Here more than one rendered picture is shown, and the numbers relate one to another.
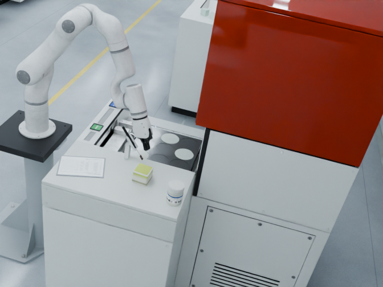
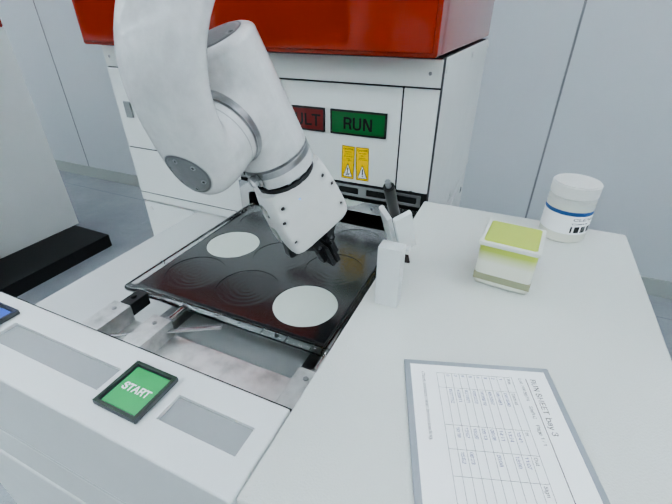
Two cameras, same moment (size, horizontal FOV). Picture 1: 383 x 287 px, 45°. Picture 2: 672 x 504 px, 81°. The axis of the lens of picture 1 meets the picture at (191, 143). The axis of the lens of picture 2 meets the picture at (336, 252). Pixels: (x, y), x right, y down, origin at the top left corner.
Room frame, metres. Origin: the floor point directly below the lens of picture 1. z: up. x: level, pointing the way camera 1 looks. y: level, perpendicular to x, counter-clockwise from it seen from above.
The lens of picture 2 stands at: (1.73, 0.70, 1.29)
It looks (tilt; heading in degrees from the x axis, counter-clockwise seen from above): 31 degrees down; 286
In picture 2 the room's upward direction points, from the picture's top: straight up
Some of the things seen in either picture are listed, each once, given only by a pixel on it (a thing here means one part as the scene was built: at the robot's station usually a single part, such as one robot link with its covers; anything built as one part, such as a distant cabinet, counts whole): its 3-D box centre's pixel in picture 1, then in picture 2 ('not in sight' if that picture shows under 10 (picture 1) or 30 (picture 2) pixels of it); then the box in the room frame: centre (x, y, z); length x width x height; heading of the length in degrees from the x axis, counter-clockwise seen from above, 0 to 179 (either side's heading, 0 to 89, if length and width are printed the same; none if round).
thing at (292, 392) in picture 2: not in sight; (296, 402); (1.86, 0.42, 0.89); 0.08 x 0.03 x 0.03; 82
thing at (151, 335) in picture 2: (121, 131); (143, 341); (2.11, 0.39, 0.89); 0.08 x 0.03 x 0.03; 82
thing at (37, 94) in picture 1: (38, 76); not in sight; (2.06, 0.83, 1.17); 0.19 x 0.12 x 0.24; 172
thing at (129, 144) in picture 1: (131, 147); (395, 251); (1.78, 0.28, 1.03); 0.06 x 0.04 x 0.13; 82
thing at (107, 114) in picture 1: (105, 127); (75, 396); (2.12, 0.49, 0.89); 0.55 x 0.09 x 0.14; 172
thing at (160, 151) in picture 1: (164, 149); (281, 257); (2.01, 0.13, 0.90); 0.34 x 0.34 x 0.01; 82
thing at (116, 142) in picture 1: (115, 143); (190, 374); (2.03, 0.40, 0.87); 0.36 x 0.08 x 0.03; 172
